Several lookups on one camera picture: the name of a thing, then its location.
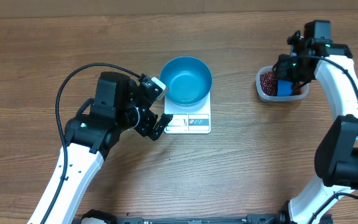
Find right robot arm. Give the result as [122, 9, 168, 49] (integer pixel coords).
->
[272, 20, 358, 223]

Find white digital kitchen scale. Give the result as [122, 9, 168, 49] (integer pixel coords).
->
[164, 93, 211, 134]

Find teal blue bowl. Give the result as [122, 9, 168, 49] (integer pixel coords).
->
[160, 56, 213, 106]

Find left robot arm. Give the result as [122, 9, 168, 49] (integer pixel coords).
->
[29, 72, 173, 223]

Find red adzuki beans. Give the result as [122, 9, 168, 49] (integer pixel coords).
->
[260, 71, 302, 96]

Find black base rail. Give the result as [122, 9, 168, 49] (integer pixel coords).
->
[73, 208, 334, 224]

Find clear plastic food container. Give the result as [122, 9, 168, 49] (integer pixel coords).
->
[255, 66, 310, 103]

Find blue plastic measuring scoop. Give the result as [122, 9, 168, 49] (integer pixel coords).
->
[277, 80, 293, 96]

